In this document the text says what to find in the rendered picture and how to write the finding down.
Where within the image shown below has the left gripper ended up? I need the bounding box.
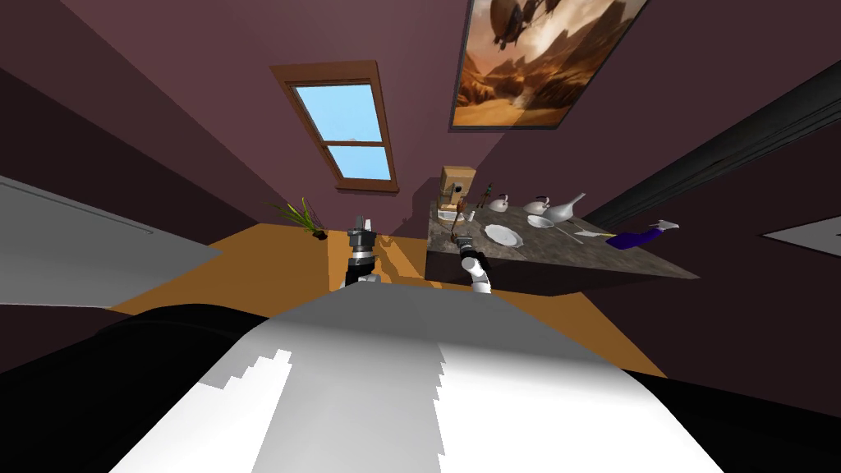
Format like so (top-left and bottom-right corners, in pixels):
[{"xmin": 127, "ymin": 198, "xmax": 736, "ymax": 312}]
[{"xmin": 347, "ymin": 214, "xmax": 378, "ymax": 250}]

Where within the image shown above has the brown wooden utensil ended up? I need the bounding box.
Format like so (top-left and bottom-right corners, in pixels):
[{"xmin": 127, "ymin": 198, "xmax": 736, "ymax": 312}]
[{"xmin": 449, "ymin": 196, "xmax": 470, "ymax": 239}]

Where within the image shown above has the white plate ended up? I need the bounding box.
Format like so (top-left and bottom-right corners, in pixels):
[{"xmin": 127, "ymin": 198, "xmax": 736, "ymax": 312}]
[{"xmin": 483, "ymin": 223, "xmax": 526, "ymax": 250}]

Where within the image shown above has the tan wooden coffee machine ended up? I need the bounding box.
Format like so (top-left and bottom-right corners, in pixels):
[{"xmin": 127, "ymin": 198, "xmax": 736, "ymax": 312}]
[{"xmin": 437, "ymin": 165, "xmax": 478, "ymax": 213}]

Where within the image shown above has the green potted plant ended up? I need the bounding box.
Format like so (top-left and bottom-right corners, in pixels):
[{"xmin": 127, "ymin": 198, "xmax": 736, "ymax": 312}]
[{"xmin": 265, "ymin": 196, "xmax": 329, "ymax": 241}]

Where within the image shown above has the wooden framed window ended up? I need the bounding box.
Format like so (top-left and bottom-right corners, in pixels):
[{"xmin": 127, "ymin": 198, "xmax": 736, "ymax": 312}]
[{"xmin": 269, "ymin": 60, "xmax": 401, "ymax": 195}]

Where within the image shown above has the white long-necked jug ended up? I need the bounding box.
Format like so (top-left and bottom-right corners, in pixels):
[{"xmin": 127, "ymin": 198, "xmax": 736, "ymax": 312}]
[{"xmin": 541, "ymin": 191, "xmax": 588, "ymax": 224}]

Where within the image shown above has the dark stone table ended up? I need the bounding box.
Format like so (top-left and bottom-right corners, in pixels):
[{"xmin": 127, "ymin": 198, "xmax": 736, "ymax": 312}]
[{"xmin": 423, "ymin": 200, "xmax": 701, "ymax": 298}]

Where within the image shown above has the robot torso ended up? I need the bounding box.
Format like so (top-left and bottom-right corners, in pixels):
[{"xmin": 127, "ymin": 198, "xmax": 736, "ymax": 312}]
[{"xmin": 108, "ymin": 281, "xmax": 725, "ymax": 473}]

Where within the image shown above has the blue spray bottle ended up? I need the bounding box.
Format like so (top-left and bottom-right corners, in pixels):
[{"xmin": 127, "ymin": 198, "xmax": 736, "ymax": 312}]
[{"xmin": 604, "ymin": 219, "xmax": 682, "ymax": 251}]

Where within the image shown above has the grey white door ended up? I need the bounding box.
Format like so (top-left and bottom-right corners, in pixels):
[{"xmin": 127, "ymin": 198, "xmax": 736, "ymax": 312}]
[{"xmin": 0, "ymin": 173, "xmax": 226, "ymax": 310}]

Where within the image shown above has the desert landscape wall picture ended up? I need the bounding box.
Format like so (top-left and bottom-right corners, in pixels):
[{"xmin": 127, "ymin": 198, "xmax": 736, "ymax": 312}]
[{"xmin": 448, "ymin": 0, "xmax": 650, "ymax": 132}]

